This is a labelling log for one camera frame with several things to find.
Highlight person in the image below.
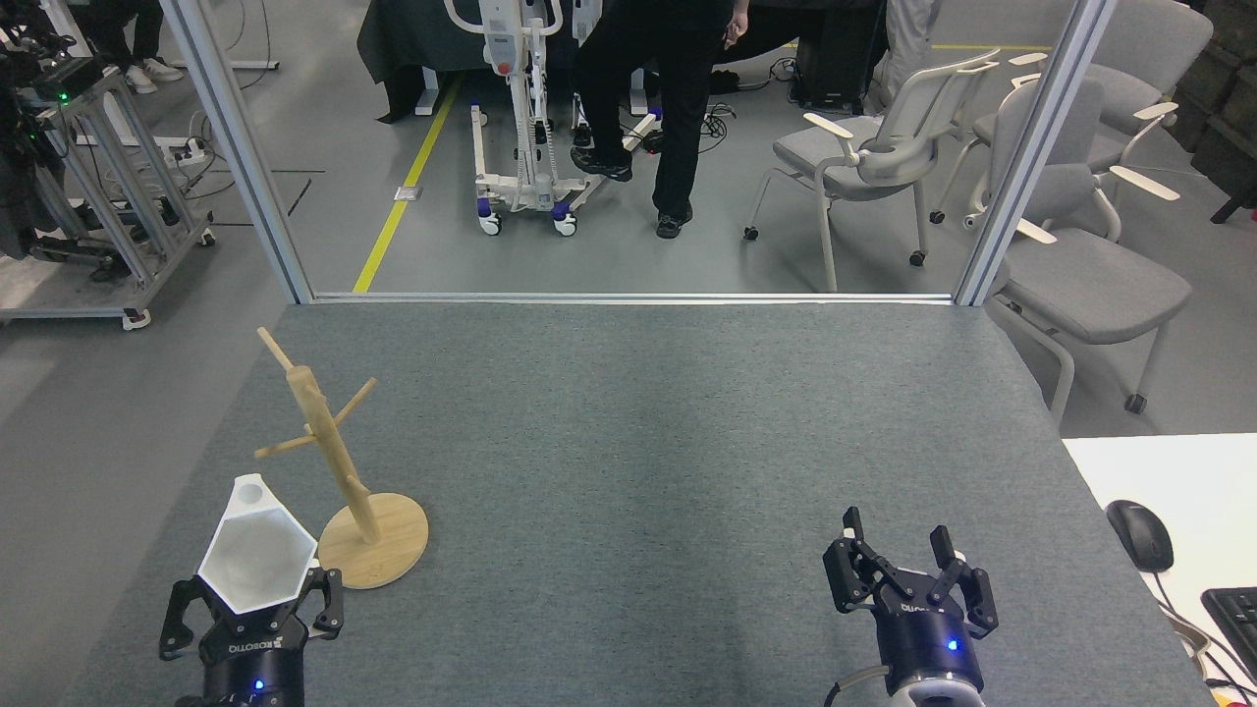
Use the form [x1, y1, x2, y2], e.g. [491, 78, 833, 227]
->
[570, 0, 749, 240]
[74, 0, 186, 95]

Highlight black box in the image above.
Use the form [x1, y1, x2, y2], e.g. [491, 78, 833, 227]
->
[793, 0, 890, 109]

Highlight aluminium frame cart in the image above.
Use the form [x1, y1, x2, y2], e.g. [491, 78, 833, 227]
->
[0, 54, 217, 331]

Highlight white hexagonal cup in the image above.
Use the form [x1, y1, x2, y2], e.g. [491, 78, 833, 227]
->
[197, 474, 320, 617]

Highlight black stacked crates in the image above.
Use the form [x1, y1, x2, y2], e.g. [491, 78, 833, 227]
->
[1169, 0, 1257, 225]

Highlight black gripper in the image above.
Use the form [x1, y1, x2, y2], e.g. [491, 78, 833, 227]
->
[823, 507, 1000, 688]
[159, 567, 346, 707]

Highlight grey chair with armrests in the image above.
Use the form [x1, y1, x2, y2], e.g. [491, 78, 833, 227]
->
[928, 0, 1216, 229]
[743, 47, 1003, 294]
[985, 74, 1194, 425]

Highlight white stand on wheels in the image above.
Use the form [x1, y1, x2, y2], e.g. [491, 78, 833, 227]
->
[444, 0, 664, 237]

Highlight black computer mouse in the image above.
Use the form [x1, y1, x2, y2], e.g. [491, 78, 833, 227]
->
[1106, 500, 1175, 574]

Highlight white desk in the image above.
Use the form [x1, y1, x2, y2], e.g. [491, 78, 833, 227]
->
[1063, 433, 1257, 707]

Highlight silver post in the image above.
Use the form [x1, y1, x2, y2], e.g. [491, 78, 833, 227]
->
[955, 0, 1120, 307]
[157, 0, 315, 305]

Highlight black mouse cable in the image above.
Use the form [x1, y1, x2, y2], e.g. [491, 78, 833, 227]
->
[1149, 570, 1257, 688]

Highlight silver table edge rail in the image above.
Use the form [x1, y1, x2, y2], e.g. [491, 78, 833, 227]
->
[310, 291, 958, 305]

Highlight dark table cloth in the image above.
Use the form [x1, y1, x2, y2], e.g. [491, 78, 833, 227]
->
[355, 0, 492, 125]

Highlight wooden cup rack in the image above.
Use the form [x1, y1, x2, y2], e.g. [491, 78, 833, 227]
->
[254, 327, 430, 590]

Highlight black keyboard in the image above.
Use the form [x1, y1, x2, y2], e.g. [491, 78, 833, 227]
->
[1201, 586, 1257, 683]

